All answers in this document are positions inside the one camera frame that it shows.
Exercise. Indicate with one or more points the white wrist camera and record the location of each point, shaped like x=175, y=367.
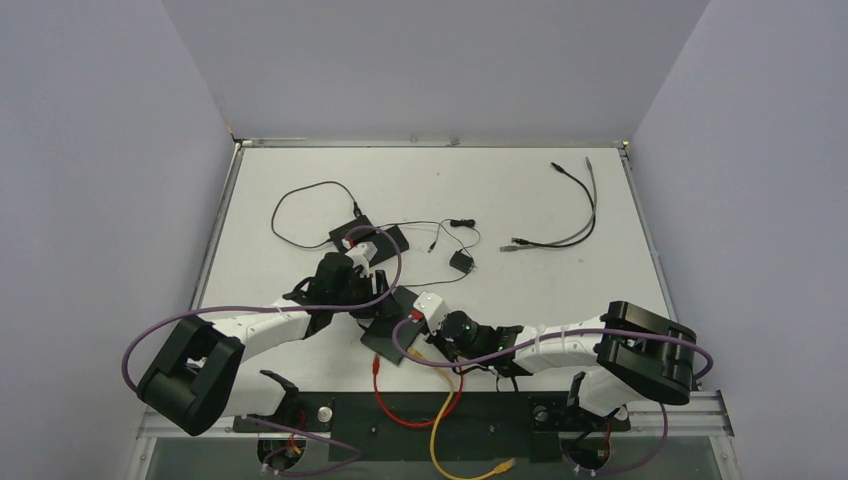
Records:
x=361, y=256
x=430, y=310

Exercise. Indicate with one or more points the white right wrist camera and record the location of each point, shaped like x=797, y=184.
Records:
x=430, y=310

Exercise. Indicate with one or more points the black ribbed power adapter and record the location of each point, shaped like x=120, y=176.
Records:
x=392, y=240

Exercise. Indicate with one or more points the small black wall plug adapter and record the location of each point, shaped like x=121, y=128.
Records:
x=462, y=262

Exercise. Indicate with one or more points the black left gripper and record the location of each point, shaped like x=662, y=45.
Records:
x=383, y=309

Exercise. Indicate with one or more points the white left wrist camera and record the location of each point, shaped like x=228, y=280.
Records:
x=361, y=256

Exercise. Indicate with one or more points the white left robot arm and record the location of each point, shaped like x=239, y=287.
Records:
x=198, y=377

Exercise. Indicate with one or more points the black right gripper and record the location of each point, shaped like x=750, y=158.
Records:
x=431, y=337

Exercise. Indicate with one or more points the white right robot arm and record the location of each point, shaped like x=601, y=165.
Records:
x=626, y=354

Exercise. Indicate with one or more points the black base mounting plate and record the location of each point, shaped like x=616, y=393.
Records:
x=483, y=426

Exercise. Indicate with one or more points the aluminium frame rail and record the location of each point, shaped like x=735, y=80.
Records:
x=705, y=414

